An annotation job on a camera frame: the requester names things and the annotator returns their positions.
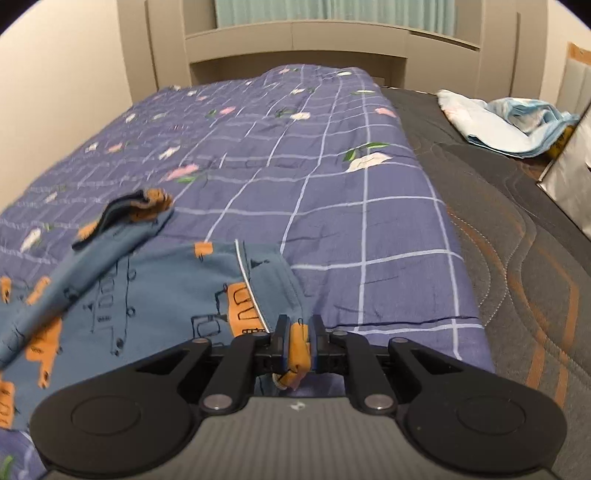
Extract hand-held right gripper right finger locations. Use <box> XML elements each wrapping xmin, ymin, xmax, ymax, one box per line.
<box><xmin>310</xmin><ymin>315</ymin><xmax>477</xmax><ymax>415</ymax></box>

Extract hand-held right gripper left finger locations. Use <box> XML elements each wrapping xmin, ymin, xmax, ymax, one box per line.
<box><xmin>121</xmin><ymin>315</ymin><xmax>293</xmax><ymax>415</ymax></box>

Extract blue pants with orange print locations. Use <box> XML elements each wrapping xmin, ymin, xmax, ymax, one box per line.
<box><xmin>0</xmin><ymin>187</ymin><xmax>311</xmax><ymax>432</ymax></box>

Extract blue plaid floral blanket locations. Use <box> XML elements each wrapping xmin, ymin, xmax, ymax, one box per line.
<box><xmin>0</xmin><ymin>65</ymin><xmax>497</xmax><ymax>480</ymax></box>

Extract grey quilted mattress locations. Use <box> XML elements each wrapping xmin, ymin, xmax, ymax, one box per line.
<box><xmin>383</xmin><ymin>87</ymin><xmax>591</xmax><ymax>462</ymax></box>

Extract light blue crumpled cloth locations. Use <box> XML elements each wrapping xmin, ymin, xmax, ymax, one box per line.
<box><xmin>436</xmin><ymin>89</ymin><xmax>583</xmax><ymax>160</ymax></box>

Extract beige bed headboard shelf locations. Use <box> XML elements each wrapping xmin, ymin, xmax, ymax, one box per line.
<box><xmin>117</xmin><ymin>0</ymin><xmax>550</xmax><ymax>90</ymax></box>

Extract silver flat board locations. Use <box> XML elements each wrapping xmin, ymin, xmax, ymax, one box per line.
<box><xmin>536</xmin><ymin>111</ymin><xmax>591</xmax><ymax>232</ymax></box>

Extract yellow packet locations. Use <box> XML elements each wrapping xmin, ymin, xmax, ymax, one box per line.
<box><xmin>549</xmin><ymin>124</ymin><xmax>575</xmax><ymax>160</ymax></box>

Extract teal curtain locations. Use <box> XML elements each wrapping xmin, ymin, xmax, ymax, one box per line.
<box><xmin>215</xmin><ymin>0</ymin><xmax>455</xmax><ymax>35</ymax></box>

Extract beige padded wall panel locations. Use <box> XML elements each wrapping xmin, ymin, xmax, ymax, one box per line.
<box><xmin>556</xmin><ymin>41</ymin><xmax>591</xmax><ymax>116</ymax></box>

